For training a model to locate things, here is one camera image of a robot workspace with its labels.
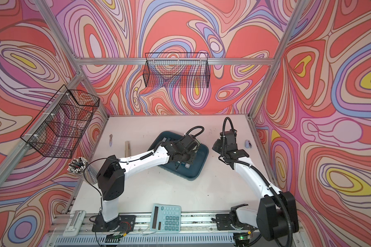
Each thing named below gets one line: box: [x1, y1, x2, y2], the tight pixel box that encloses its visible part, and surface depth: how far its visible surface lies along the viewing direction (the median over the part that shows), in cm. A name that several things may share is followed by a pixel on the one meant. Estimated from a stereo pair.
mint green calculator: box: [149, 203, 182, 233], surface depth 75 cm
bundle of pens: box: [66, 156, 89, 174], surface depth 77 cm
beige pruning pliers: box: [124, 140, 131, 158], surface depth 100 cm
